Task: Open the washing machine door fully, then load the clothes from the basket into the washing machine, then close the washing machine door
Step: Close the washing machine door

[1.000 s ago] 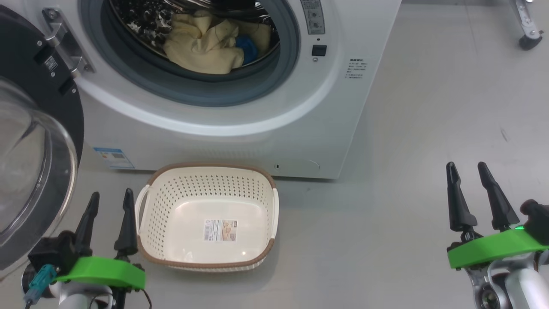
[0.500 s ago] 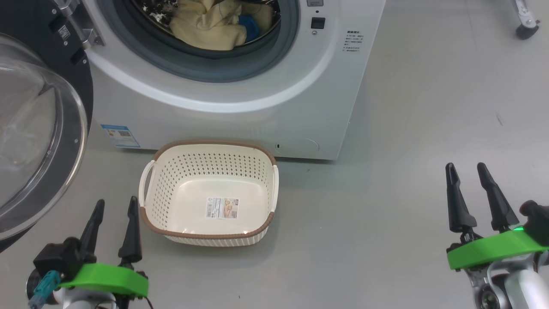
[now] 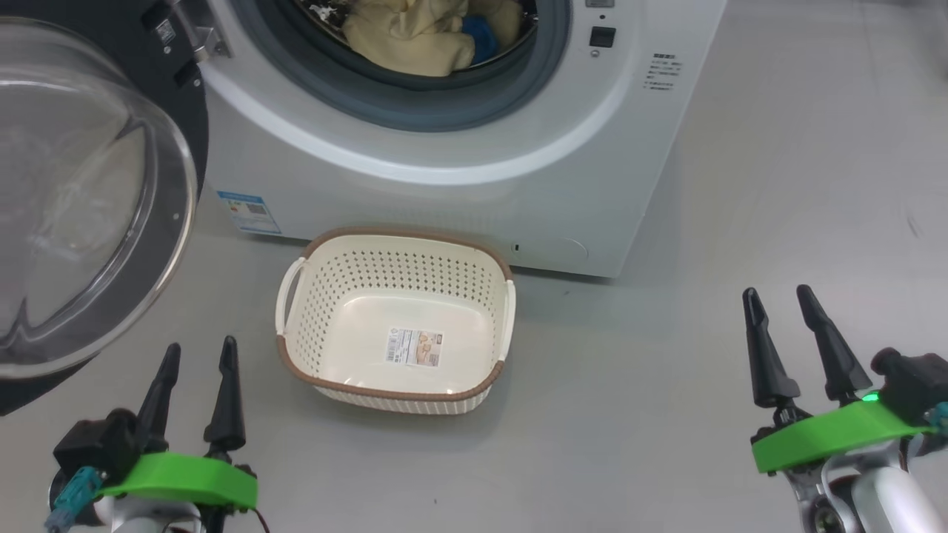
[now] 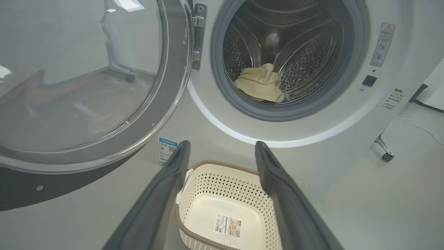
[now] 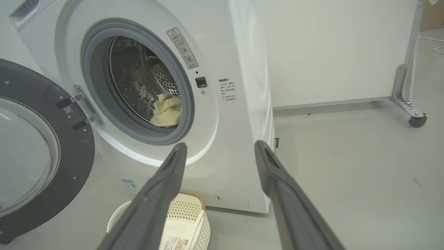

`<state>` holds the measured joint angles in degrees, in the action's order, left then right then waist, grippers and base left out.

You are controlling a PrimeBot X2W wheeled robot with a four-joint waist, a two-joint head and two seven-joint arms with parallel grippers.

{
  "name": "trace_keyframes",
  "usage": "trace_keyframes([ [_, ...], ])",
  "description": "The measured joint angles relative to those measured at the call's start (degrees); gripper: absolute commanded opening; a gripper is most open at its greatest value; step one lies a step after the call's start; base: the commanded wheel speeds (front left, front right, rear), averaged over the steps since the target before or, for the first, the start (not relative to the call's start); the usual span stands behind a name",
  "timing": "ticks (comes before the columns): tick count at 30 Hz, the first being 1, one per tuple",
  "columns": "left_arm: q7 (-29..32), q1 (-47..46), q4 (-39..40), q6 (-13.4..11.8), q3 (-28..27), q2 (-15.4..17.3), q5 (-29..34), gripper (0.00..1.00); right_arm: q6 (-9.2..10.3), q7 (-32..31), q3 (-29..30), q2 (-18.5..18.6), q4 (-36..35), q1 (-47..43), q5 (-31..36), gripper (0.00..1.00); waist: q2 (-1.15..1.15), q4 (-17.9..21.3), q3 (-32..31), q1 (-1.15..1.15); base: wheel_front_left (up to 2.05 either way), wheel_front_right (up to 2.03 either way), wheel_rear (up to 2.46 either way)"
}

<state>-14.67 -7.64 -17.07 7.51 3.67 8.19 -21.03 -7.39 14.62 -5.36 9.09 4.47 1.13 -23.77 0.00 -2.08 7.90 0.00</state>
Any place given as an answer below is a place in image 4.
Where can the black door latch socket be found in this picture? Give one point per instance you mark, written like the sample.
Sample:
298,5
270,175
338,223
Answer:
369,80

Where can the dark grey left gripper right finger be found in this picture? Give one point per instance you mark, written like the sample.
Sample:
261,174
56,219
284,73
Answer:
291,208

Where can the round dark washing machine door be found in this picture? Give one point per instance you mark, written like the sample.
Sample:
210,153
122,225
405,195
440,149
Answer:
166,104

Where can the steel washer drum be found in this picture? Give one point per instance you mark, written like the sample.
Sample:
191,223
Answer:
305,59

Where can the cream perforated laundry basket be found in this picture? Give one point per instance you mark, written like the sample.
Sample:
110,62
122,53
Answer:
222,187

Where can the black caster wheel with bracket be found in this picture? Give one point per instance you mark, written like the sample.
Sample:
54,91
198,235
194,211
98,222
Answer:
385,152

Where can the white basket barcode label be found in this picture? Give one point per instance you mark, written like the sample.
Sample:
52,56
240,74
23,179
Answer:
228,225

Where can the grey washer warning sticker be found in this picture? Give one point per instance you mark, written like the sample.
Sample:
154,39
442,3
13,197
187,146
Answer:
382,45

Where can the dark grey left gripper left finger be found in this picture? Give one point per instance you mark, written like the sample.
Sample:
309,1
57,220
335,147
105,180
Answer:
156,201

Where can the blue energy label sticker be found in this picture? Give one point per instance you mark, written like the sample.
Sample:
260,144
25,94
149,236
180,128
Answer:
167,149

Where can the white washing machine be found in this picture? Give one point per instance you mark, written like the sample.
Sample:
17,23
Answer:
329,114

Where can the small cream garment blue trim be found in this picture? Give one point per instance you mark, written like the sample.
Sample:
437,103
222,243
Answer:
260,85

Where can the metal door hinge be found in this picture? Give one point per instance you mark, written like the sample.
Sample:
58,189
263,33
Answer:
198,34

